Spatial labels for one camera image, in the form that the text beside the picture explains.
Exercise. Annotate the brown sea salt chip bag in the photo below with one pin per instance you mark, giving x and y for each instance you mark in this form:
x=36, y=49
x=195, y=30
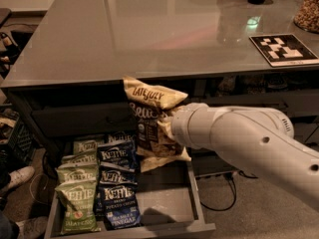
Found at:
x=152, y=106

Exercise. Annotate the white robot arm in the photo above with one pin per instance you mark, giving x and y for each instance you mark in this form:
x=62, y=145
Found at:
x=258, y=140

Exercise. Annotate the grey top left drawer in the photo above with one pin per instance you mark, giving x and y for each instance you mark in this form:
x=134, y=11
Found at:
x=88, y=119

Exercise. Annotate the back blue chip bag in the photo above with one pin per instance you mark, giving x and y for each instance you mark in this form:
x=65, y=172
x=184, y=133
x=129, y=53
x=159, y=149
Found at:
x=119, y=136

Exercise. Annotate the open grey middle drawer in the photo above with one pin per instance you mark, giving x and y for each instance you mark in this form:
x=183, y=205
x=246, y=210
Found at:
x=168, y=202

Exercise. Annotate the back green chip bag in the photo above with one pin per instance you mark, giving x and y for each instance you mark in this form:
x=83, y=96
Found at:
x=87, y=143

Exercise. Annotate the grey cabinet counter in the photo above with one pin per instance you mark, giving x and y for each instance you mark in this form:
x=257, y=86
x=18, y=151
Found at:
x=81, y=50

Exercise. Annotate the front blue vinegar chip bag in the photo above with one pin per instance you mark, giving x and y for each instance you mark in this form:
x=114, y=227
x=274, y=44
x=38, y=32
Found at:
x=120, y=206

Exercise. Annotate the front green jalapeno chip bag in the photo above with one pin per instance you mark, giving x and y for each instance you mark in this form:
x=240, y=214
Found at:
x=78, y=198

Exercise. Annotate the grey top right drawer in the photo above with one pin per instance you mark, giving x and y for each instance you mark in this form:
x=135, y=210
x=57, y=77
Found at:
x=294, y=103

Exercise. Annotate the black white fiducial marker board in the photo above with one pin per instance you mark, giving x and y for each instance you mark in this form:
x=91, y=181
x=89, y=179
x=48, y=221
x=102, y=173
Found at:
x=284, y=50

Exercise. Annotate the black plastic crate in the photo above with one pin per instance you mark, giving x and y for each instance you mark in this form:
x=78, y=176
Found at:
x=16, y=141

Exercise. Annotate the white sneaker lower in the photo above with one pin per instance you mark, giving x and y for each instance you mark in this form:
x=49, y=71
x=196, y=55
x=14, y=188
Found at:
x=33, y=228

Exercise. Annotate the glass jar of nuts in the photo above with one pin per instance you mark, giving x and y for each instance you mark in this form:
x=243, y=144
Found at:
x=307, y=17

